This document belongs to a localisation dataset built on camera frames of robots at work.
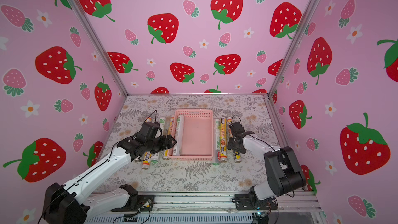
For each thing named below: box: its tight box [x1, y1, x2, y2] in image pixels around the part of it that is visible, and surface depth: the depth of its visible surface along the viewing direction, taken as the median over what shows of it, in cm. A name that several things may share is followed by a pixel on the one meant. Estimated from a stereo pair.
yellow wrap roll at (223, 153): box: [219, 117, 228, 164], surface depth 92 cm
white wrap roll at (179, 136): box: [172, 114, 185, 157], surface depth 98 cm
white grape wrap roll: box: [212, 117, 221, 165], surface depth 92 cm
